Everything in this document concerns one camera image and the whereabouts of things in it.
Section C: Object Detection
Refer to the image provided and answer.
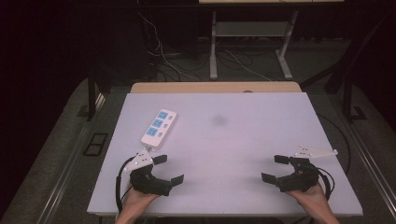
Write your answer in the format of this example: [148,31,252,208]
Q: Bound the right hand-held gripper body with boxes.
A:
[275,145,339,193]

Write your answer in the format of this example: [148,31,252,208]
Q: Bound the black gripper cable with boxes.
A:
[317,167,336,201]
[115,156,135,214]

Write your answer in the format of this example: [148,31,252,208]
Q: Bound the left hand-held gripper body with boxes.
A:
[122,148,174,197]

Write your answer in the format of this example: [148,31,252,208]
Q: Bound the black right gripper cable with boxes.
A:
[317,167,336,201]

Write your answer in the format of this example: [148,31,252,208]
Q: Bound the person's right hand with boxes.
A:
[285,182,332,217]

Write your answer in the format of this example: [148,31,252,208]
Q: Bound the grey metal stand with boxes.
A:
[209,10,294,81]

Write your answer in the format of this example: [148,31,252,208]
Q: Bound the person's left hand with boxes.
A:
[122,186,161,217]

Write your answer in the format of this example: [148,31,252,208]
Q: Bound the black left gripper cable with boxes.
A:
[115,156,135,214]

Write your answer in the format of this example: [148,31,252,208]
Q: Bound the aluminium floor rail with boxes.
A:
[341,120,396,213]
[36,92,107,224]

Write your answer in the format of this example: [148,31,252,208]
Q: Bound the white foam board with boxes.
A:
[87,91,364,217]

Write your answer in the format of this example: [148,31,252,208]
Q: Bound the black metal stand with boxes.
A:
[299,8,396,124]
[86,69,110,122]

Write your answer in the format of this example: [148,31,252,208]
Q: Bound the black floor socket frame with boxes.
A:
[82,133,109,157]

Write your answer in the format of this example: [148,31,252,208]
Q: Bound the black floor cable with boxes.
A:
[317,113,352,175]

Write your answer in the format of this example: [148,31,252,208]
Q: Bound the white floor cable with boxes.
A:
[137,12,201,83]
[223,49,273,82]

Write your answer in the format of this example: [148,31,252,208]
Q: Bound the white power strip blue sockets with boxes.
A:
[140,108,178,148]

